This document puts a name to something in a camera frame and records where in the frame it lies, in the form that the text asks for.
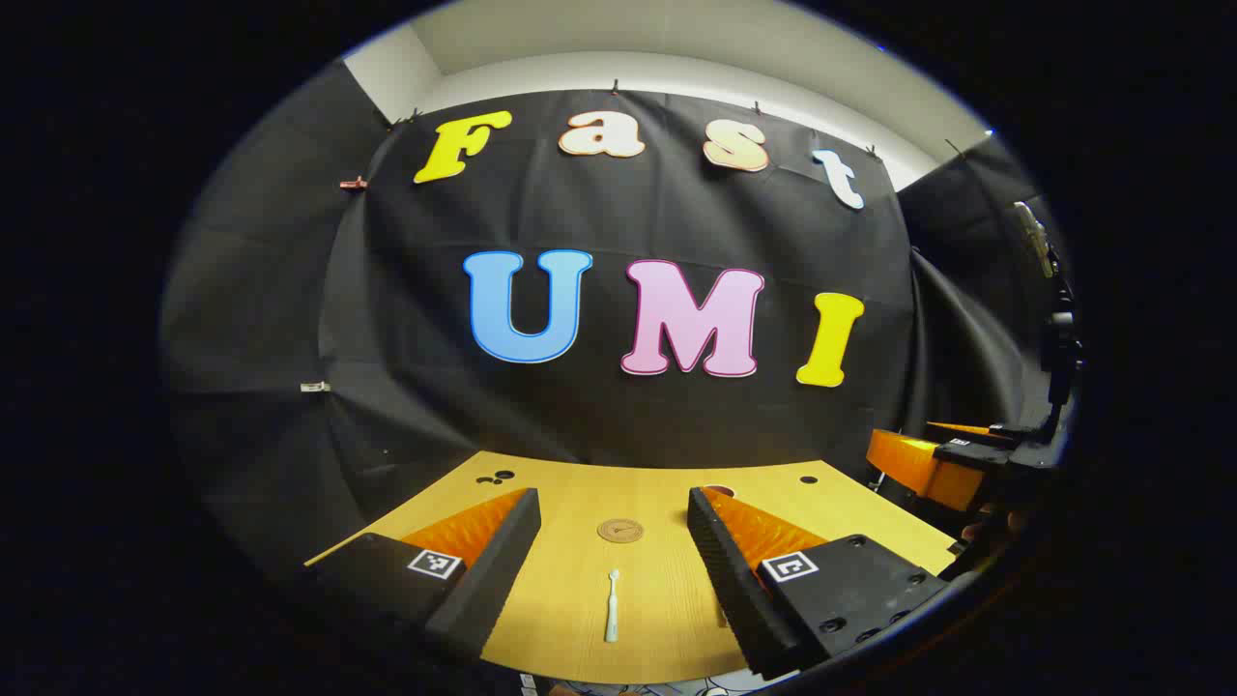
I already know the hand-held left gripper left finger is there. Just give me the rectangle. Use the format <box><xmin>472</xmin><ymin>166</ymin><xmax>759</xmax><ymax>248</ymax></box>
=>
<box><xmin>304</xmin><ymin>488</ymin><xmax>542</xmax><ymax>660</ymax></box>

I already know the black backdrop cloth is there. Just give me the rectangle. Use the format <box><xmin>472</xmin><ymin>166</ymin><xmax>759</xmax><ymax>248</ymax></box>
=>
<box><xmin>159</xmin><ymin>58</ymin><xmax>1074</xmax><ymax>581</ymax></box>

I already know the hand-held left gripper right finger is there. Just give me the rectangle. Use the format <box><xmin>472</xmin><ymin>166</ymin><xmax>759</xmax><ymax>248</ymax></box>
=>
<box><xmin>686</xmin><ymin>486</ymin><xmax>953</xmax><ymax>681</ymax></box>

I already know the wooden desktop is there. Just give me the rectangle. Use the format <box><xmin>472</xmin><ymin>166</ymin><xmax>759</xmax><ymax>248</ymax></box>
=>
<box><xmin>304</xmin><ymin>449</ymin><xmax>958</xmax><ymax>685</ymax></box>

